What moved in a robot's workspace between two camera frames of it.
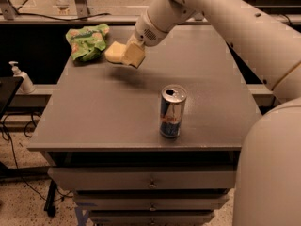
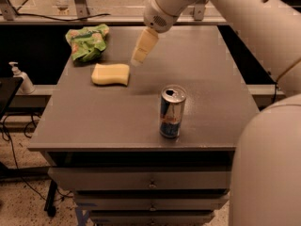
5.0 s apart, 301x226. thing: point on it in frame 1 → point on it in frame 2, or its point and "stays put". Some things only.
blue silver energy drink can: [172, 101] stays put
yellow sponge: [115, 52] → [110, 73]
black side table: [8, 88] stays put
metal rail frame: [8, 16] stays put
